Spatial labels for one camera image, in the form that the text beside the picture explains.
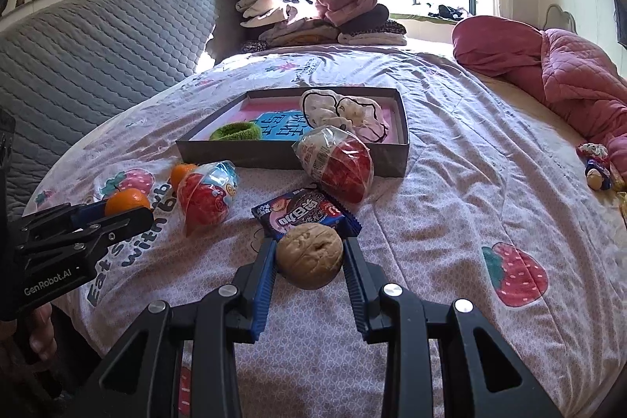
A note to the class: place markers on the clothes on window sill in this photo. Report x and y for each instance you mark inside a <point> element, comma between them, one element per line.
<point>445,12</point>

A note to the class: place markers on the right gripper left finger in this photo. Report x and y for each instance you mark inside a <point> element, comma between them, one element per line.
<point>141,375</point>

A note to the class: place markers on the small doll toy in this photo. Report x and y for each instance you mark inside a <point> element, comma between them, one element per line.
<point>597,166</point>

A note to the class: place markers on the yellow snack packet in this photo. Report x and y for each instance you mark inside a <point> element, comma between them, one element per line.
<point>622,204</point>

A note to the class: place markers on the grey quilted headboard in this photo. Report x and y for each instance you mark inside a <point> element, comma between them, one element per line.
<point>72,66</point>

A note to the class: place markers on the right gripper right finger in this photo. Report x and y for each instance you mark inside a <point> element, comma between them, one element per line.
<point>481,374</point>

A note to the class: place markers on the pink quilted blanket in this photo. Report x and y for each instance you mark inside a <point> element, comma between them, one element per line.
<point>566,73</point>

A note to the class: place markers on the pile of folded clothes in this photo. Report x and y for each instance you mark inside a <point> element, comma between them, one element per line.
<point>288,23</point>

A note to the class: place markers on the strawberry print bedspread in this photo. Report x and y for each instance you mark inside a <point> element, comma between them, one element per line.
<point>492,207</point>

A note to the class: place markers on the blue cookie packet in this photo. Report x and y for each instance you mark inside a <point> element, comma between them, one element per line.
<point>307,205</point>

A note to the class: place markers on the brown walnut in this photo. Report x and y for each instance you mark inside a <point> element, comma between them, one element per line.
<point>309,256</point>

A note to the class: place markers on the orange tangerine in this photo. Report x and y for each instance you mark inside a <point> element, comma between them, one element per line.
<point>126,200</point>
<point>179,172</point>

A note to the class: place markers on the white chair back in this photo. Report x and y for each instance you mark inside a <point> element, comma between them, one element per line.
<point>556,18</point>

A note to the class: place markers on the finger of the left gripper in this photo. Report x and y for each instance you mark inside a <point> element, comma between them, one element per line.
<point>57,220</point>
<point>98,231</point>

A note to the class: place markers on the left hand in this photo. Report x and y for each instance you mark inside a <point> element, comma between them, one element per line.
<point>42,340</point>

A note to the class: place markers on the cream cloth pouch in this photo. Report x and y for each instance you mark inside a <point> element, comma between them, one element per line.
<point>362,117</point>

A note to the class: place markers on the black wall television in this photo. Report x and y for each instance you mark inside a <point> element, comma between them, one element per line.
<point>620,15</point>

